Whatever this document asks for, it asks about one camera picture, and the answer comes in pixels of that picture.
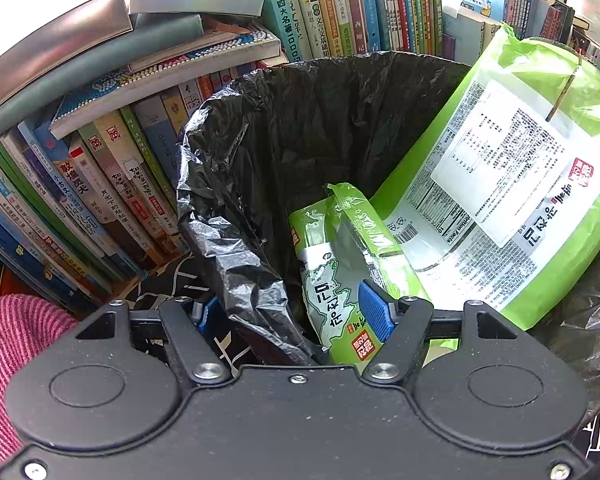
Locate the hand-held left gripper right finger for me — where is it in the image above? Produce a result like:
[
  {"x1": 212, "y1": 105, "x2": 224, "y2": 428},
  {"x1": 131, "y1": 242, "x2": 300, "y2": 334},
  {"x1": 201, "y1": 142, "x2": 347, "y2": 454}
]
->
[{"x1": 357, "y1": 280, "x2": 520, "y2": 387}]

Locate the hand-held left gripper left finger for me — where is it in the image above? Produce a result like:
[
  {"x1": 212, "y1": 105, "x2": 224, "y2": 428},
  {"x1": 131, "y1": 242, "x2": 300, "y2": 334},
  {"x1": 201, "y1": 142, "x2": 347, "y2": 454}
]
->
[{"x1": 74, "y1": 296, "x2": 232, "y2": 387}]

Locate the small green seaweed packet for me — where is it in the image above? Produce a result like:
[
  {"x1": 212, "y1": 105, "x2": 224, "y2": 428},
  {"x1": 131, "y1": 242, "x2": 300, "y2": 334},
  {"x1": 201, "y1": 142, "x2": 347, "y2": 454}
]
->
[{"x1": 287, "y1": 182, "x2": 433, "y2": 366}]

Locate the large green snack packet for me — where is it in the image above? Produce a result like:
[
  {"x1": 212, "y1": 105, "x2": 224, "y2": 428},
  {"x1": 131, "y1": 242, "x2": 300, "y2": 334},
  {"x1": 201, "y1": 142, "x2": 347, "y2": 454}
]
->
[{"x1": 370, "y1": 22, "x2": 600, "y2": 331}]

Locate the black trash bag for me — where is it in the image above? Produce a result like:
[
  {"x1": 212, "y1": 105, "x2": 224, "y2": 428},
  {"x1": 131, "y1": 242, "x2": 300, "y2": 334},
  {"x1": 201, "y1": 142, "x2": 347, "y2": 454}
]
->
[{"x1": 176, "y1": 50, "x2": 600, "y2": 391}]

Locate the short row of leaning books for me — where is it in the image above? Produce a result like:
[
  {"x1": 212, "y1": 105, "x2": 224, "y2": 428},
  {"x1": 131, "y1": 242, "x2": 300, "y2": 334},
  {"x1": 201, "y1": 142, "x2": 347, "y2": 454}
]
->
[{"x1": 0, "y1": 67, "x2": 241, "y2": 313}]

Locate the long row of upright books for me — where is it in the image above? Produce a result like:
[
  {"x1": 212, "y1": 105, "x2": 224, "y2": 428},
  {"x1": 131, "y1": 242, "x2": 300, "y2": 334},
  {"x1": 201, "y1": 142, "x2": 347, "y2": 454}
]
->
[{"x1": 260, "y1": 0, "x2": 600, "y2": 63}]

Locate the pink knitted garment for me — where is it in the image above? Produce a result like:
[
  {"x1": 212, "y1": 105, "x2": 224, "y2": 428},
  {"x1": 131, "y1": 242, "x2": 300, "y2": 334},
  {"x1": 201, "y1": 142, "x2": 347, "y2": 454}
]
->
[{"x1": 0, "y1": 294, "x2": 81, "y2": 467}]

